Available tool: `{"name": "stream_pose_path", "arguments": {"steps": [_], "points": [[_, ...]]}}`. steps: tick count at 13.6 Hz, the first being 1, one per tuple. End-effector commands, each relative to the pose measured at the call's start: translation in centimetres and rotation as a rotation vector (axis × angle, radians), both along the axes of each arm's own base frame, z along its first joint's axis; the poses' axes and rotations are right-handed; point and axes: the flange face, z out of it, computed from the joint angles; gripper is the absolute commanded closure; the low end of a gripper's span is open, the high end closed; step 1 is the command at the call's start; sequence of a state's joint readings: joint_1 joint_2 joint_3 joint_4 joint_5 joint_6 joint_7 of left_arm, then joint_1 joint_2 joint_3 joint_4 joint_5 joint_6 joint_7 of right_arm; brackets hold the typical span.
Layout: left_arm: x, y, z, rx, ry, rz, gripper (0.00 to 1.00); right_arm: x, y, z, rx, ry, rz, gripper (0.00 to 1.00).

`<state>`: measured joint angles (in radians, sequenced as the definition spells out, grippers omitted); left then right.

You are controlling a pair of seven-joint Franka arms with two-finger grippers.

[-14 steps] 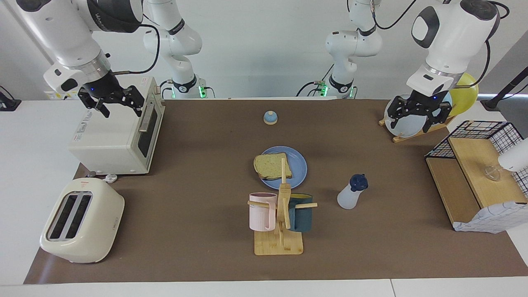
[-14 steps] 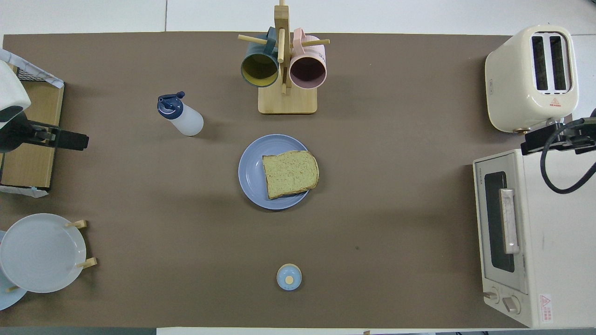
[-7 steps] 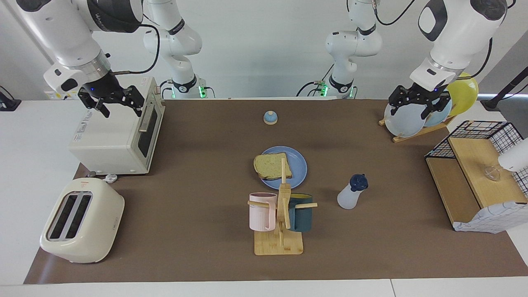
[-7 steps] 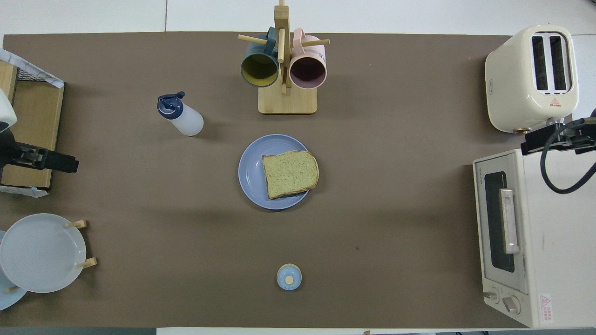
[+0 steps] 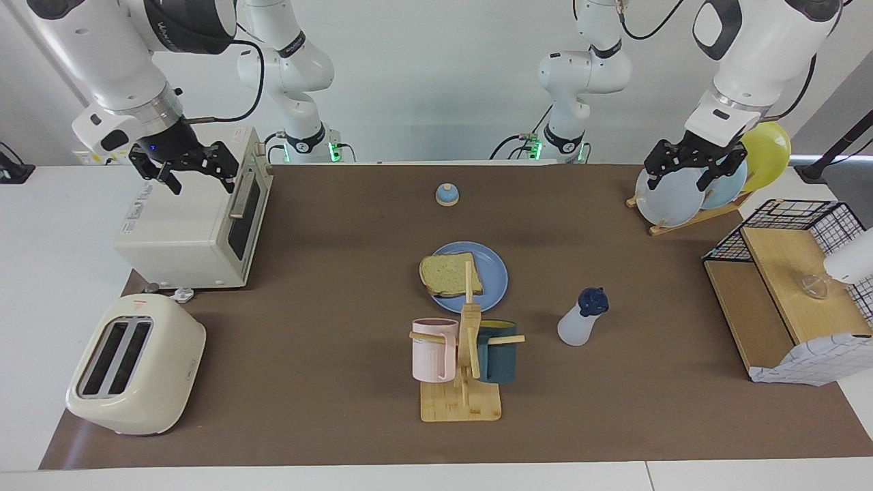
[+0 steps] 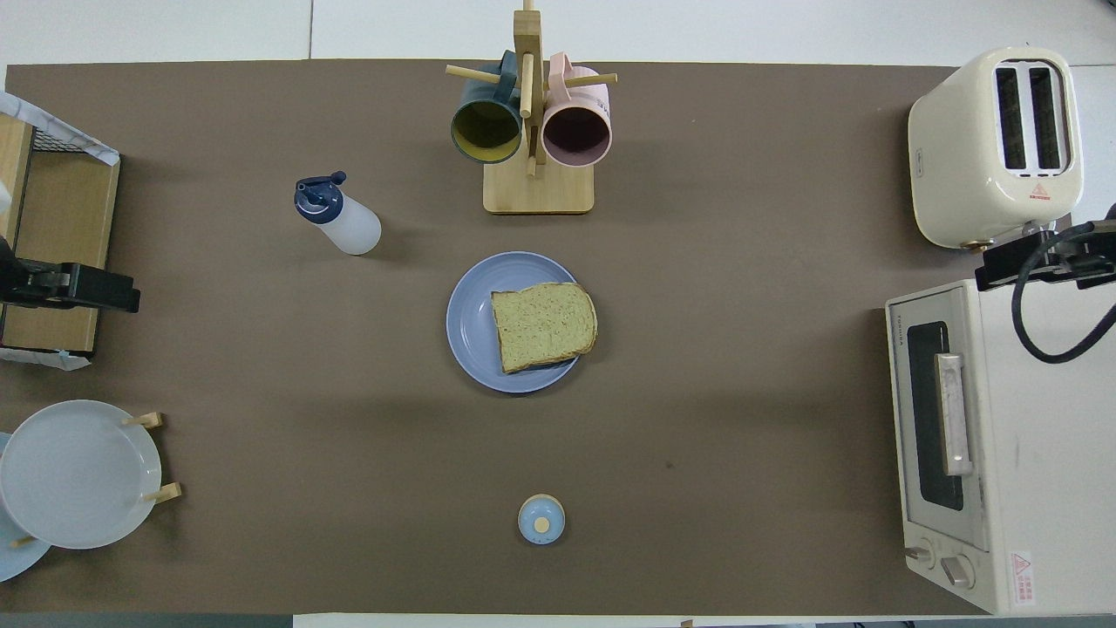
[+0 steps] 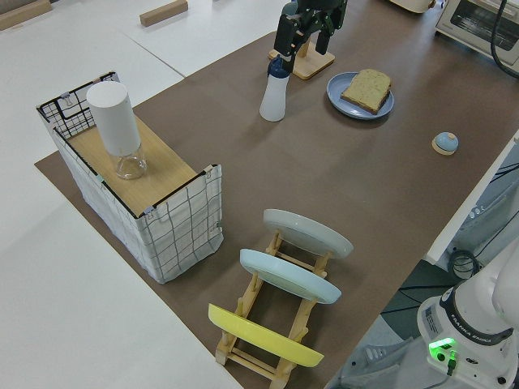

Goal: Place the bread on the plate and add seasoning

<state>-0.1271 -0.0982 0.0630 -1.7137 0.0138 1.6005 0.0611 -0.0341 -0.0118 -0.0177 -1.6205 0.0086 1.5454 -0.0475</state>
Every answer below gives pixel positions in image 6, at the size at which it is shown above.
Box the light blue round plate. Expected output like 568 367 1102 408
0 432 53 584

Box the dark teal mug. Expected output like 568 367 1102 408
450 50 524 165

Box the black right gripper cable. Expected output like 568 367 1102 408
1011 218 1116 365

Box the translucent bottle navy cap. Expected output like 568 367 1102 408
294 171 383 256

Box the wooden plate rack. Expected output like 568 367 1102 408
10 413 182 550

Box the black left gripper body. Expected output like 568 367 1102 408
0 235 27 306

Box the wooden shelf box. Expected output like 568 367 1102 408
0 113 121 354

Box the toasted bread slice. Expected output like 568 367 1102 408
491 282 599 374

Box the grey round plate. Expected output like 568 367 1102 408
0 399 163 550

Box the wooden mug tree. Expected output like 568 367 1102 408
446 0 618 215

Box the cream two-slot toaster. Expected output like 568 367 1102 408
908 46 1085 251

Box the white toaster oven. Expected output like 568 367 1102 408
885 277 1116 616

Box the black wire basket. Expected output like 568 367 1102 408
31 122 88 156

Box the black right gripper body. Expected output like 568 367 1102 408
1042 225 1095 276

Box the brown table mat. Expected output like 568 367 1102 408
0 59 1075 616

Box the pink ribbed mug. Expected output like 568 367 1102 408
541 52 613 168

